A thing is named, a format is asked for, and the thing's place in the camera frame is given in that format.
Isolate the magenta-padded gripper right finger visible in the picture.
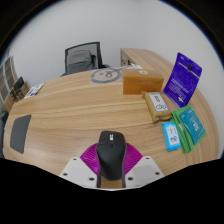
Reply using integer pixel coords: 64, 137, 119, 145
121, 142, 165, 189

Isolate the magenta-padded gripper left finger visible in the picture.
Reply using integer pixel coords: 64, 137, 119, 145
59, 142, 102, 189

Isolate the black computer mouse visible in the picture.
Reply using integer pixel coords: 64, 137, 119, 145
95, 130, 128, 182

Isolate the dark grey mouse pad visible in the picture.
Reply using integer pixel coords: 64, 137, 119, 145
9, 114, 33, 155

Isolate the blue wet wipes pack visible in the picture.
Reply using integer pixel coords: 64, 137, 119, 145
161, 121, 182, 152

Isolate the green flat packet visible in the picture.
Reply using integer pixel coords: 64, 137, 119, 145
169, 105, 207, 154

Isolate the brown paper package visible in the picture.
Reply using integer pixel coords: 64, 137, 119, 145
141, 90, 173, 124

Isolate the teal flat packet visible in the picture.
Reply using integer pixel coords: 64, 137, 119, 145
179, 107, 206, 145

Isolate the orange-brown wooden box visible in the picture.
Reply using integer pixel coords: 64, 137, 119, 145
122, 69, 165, 96

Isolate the white printed leaflet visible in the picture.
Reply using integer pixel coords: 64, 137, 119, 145
23, 82, 46, 99

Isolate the purple printed pouch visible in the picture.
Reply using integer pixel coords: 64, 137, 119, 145
162, 52, 203, 109

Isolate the white paper sheet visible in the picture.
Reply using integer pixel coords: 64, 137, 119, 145
128, 63, 144, 70

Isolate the grey backpack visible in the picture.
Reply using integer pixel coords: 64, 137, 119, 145
65, 49, 98, 75

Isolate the wooden side desk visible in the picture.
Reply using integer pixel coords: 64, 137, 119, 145
119, 47, 178, 71

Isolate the wooden shelf unit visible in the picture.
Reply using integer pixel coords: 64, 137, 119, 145
0, 55, 19, 101

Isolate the black mesh office chair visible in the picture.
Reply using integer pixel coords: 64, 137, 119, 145
60, 41, 111, 77

